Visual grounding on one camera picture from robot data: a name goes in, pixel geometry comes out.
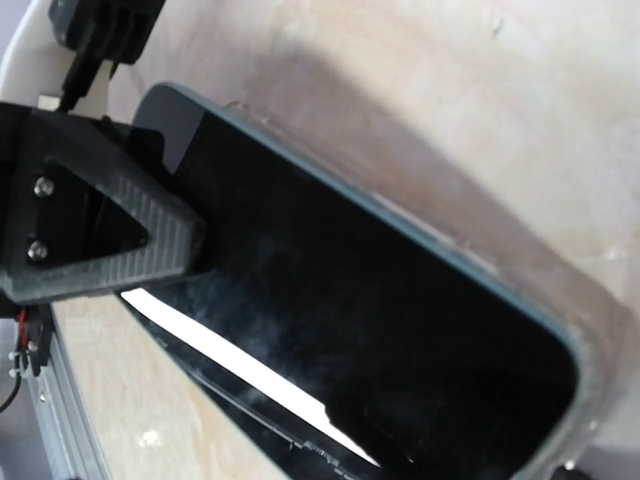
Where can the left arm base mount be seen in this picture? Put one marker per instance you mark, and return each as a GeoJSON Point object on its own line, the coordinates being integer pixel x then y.
{"type": "Point", "coordinates": [35, 331]}

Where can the aluminium front rail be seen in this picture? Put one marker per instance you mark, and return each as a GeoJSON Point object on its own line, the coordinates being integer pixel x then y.
{"type": "Point", "coordinates": [70, 443]}

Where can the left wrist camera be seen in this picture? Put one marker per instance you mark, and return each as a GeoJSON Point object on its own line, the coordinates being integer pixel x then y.
{"type": "Point", "coordinates": [100, 31]}

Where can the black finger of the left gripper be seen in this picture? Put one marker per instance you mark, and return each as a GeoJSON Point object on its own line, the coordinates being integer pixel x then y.
{"type": "Point", "coordinates": [87, 208]}

